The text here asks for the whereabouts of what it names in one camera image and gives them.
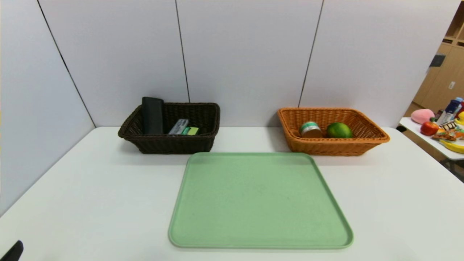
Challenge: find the black fabric pouch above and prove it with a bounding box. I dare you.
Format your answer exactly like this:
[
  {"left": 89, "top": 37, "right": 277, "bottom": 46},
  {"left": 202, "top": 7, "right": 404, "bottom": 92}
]
[{"left": 141, "top": 97, "right": 164, "bottom": 135}]

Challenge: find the orange wicker basket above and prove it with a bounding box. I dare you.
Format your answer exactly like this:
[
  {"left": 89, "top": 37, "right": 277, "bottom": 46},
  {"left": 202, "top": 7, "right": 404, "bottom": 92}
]
[{"left": 278, "top": 107, "right": 390, "bottom": 156}]

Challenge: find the clear grey cutlery case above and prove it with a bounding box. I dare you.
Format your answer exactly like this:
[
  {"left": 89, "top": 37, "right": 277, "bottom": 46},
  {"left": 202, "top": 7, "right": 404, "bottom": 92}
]
[{"left": 168, "top": 119, "right": 190, "bottom": 136}]

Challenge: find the light wooden cabinet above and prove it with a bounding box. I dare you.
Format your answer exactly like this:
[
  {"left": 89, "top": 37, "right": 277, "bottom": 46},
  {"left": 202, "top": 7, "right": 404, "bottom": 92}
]
[{"left": 413, "top": 2, "right": 464, "bottom": 113}]

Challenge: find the red toy apple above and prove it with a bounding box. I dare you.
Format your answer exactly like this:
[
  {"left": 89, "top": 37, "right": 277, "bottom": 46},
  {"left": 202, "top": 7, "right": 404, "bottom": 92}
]
[{"left": 420, "top": 118, "right": 440, "bottom": 136}]

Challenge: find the dark brown wicker basket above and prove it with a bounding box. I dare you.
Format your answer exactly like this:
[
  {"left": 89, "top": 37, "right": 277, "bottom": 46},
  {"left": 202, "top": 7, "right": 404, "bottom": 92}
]
[{"left": 118, "top": 103, "right": 221, "bottom": 154}]

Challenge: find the white package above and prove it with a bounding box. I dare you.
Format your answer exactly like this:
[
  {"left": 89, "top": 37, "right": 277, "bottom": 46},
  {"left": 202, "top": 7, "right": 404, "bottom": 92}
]
[{"left": 436, "top": 110, "right": 453, "bottom": 126}]

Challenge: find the white side table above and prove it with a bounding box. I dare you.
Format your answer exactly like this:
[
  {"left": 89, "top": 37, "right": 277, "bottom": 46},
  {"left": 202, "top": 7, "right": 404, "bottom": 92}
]
[{"left": 399, "top": 117, "right": 464, "bottom": 182}]

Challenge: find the pull-tab tin can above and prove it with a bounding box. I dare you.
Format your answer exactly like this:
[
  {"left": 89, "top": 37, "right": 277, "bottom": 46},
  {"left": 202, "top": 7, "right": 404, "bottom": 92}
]
[{"left": 299, "top": 121, "right": 323, "bottom": 138}]

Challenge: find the pink plush toy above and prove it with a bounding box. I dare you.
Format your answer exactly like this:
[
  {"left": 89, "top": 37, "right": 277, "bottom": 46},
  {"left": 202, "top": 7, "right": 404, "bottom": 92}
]
[{"left": 411, "top": 108, "right": 435, "bottom": 124}]

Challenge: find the blue capped bottle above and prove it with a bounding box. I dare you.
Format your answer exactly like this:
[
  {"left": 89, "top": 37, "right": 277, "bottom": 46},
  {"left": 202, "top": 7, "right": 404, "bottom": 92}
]
[{"left": 445, "top": 97, "right": 464, "bottom": 115}]

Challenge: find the orange snack packet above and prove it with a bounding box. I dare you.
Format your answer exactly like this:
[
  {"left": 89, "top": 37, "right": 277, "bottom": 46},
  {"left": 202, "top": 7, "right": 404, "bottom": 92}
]
[{"left": 432, "top": 129, "right": 464, "bottom": 142}]

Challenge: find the light green plastic tray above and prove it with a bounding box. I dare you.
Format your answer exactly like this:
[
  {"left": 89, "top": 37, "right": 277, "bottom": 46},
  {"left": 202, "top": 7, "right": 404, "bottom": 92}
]
[{"left": 168, "top": 152, "right": 354, "bottom": 250}]

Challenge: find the green lime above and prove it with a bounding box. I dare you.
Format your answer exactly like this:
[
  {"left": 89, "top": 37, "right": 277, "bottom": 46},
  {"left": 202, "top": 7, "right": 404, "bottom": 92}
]
[{"left": 327, "top": 122, "right": 354, "bottom": 138}]

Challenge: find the yellow banana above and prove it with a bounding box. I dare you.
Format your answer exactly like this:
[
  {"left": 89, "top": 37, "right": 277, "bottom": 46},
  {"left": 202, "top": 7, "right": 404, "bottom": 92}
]
[{"left": 439, "top": 139, "right": 464, "bottom": 154}]

